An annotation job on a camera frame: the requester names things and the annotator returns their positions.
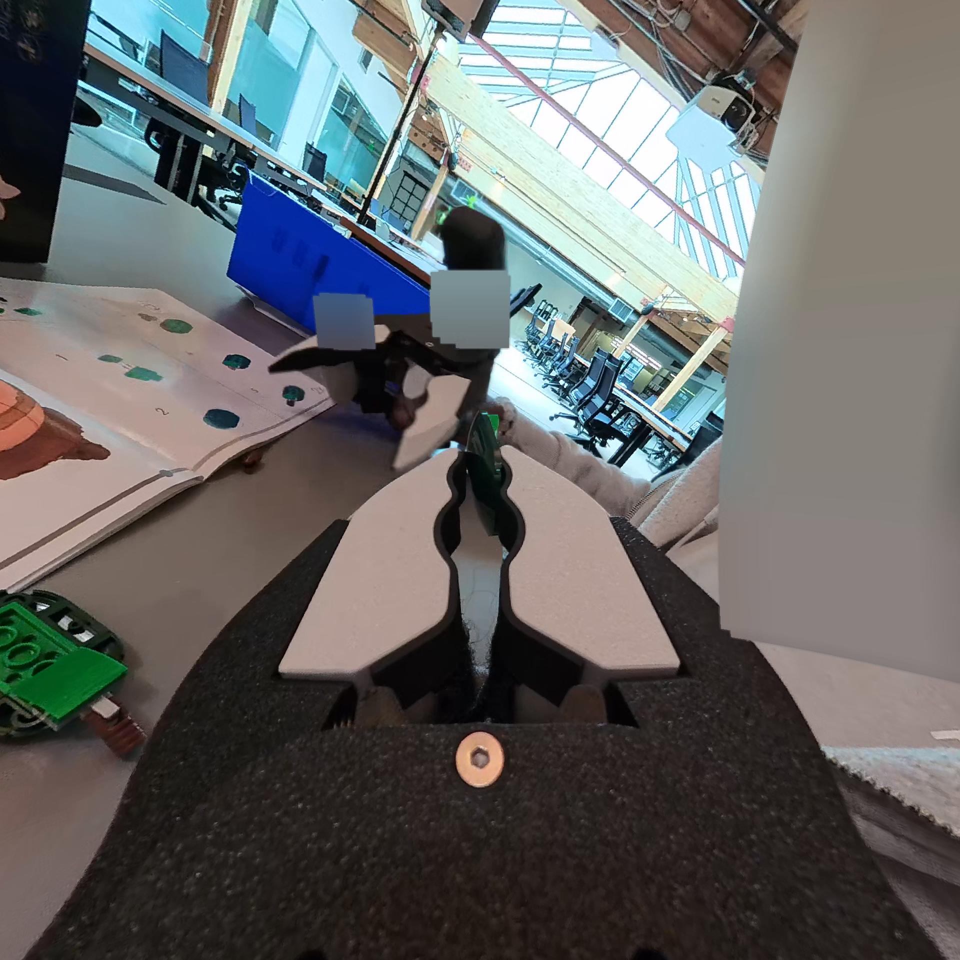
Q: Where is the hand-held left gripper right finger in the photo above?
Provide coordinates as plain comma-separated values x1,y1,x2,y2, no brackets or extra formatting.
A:
495,444,683,685

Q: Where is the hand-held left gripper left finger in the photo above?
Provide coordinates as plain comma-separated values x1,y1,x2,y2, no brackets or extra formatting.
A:
277,448,468,690

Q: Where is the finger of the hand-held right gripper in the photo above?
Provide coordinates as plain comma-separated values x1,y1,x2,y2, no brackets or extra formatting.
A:
321,348,363,408
392,377,474,474

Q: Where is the green leaf brick assembly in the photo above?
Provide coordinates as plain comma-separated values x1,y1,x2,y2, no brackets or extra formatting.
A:
0,590,147,755
461,411,505,535

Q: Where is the grey desk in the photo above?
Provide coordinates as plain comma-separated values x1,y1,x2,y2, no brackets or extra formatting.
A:
0,123,481,960

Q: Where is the background table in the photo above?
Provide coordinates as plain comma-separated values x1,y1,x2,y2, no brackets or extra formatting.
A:
339,216,453,280
77,36,333,220

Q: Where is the white paper sheet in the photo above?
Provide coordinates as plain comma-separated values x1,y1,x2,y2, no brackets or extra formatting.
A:
234,283,318,333

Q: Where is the blue plastic bin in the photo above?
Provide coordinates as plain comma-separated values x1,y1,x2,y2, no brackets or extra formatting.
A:
227,171,451,337

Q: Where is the black stand pole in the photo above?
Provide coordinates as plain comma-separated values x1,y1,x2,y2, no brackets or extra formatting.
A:
354,36,441,231

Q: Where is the row of office chairs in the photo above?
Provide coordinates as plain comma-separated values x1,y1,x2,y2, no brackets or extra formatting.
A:
516,298,693,471

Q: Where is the studio light panel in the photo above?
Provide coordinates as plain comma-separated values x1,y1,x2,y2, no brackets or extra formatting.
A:
418,0,502,42

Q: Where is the instruction booklet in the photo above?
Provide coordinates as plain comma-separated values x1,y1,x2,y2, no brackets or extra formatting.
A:
0,277,337,594

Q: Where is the blue office chair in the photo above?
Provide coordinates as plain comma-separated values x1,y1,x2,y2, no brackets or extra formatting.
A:
152,30,213,102

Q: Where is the grey fabric chair seat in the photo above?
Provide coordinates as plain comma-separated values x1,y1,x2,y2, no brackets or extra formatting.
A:
819,744,960,960

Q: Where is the dark orchid set box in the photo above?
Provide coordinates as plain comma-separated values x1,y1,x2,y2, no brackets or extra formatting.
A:
0,0,93,264

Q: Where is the white security camera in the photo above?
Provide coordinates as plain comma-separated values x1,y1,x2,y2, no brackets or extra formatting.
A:
664,69,775,171

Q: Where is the wooden post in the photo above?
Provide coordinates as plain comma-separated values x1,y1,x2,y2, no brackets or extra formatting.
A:
202,0,258,115

